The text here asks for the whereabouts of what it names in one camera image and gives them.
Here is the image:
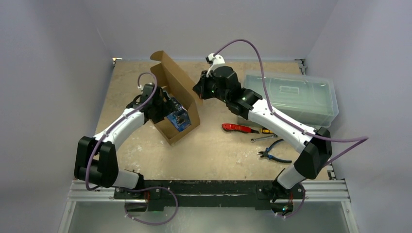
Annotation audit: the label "yellow black screwdriver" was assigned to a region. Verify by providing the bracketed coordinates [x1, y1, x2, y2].
[260, 128, 274, 134]

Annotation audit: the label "clear plastic storage bin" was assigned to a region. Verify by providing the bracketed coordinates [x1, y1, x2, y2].
[237, 71, 340, 130]

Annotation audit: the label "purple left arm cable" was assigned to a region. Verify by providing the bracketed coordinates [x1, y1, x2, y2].
[85, 72, 179, 226]

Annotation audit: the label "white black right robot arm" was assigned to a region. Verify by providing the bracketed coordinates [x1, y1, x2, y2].
[193, 66, 332, 198]

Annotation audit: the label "red black utility knife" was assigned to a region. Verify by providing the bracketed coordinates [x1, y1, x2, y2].
[222, 123, 259, 134]

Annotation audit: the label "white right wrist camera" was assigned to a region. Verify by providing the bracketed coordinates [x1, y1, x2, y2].
[206, 53, 225, 77]

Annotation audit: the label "blue packaged item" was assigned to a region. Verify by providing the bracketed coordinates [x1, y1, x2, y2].
[167, 108, 191, 132]

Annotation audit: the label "blue handled pliers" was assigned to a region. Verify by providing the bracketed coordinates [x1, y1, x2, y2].
[257, 138, 293, 164]

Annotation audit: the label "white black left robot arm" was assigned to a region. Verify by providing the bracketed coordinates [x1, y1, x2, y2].
[74, 84, 178, 199]

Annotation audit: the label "brown cardboard express box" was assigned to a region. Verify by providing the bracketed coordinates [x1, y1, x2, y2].
[150, 50, 203, 145]

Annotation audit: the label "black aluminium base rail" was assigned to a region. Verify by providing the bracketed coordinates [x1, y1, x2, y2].
[66, 179, 351, 213]

